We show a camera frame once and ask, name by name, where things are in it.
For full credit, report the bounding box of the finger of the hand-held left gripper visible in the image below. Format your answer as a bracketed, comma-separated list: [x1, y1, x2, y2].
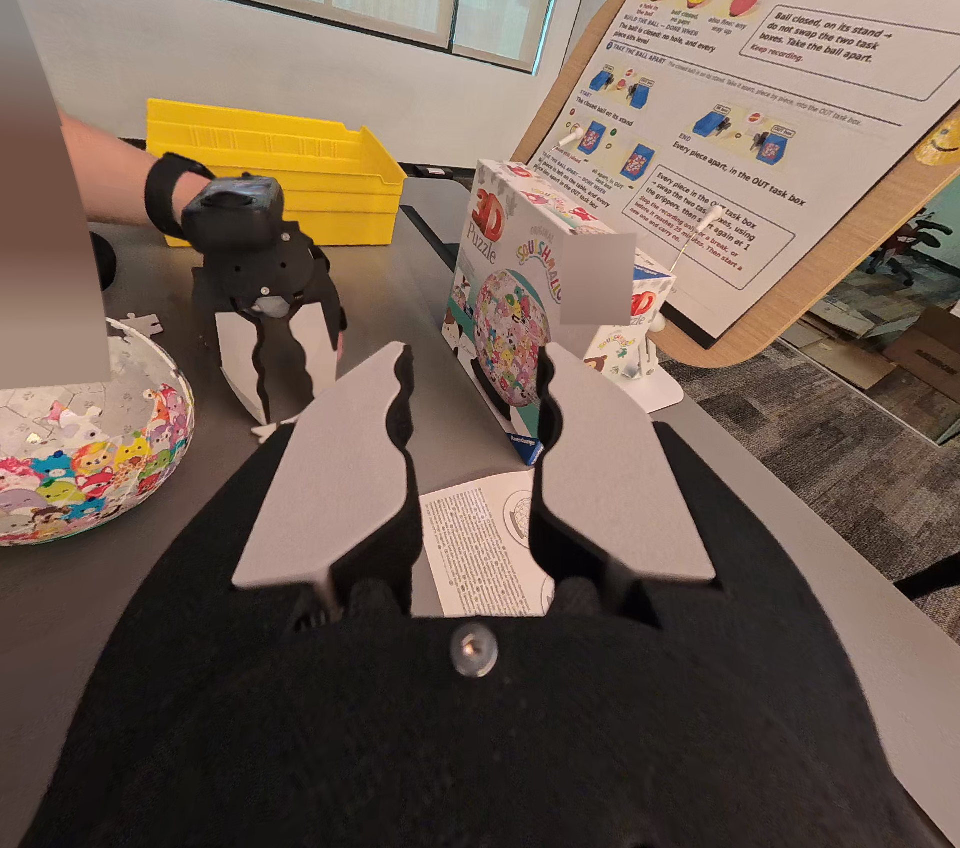
[281, 302, 342, 407]
[215, 310, 290, 426]

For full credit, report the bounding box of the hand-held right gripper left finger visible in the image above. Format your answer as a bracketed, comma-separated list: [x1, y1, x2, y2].
[231, 340, 425, 624]

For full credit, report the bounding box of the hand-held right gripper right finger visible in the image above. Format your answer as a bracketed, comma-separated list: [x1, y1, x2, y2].
[528, 342, 719, 617]

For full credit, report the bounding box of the group of puzzle pieces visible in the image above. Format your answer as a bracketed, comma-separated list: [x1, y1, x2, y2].
[123, 310, 299, 442]

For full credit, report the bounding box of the colourful puzzle ball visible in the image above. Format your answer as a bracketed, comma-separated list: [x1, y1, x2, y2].
[0, 316, 198, 548]

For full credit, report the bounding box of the person's left forearm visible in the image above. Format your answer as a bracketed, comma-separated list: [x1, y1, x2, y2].
[58, 112, 189, 228]

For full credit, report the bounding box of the colourful cardboard puzzle box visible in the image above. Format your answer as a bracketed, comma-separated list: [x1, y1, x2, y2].
[442, 160, 676, 467]

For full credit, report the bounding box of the black rounded object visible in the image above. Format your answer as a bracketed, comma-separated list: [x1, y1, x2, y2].
[88, 232, 119, 292]

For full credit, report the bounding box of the folded paper leaflet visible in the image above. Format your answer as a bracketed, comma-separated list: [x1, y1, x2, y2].
[420, 469, 558, 618]

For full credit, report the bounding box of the instruction poster board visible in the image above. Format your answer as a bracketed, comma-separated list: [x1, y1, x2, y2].
[510, 0, 960, 369]

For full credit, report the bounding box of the black office chair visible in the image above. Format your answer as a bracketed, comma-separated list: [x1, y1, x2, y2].
[866, 207, 957, 287]

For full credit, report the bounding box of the printed instruction poster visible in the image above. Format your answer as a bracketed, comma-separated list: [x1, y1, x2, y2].
[528, 0, 960, 339]

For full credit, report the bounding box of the yellow smiley sticker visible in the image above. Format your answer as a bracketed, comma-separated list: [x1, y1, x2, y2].
[913, 113, 960, 167]

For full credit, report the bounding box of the black wrist strap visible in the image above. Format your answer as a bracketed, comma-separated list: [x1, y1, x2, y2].
[144, 152, 219, 242]

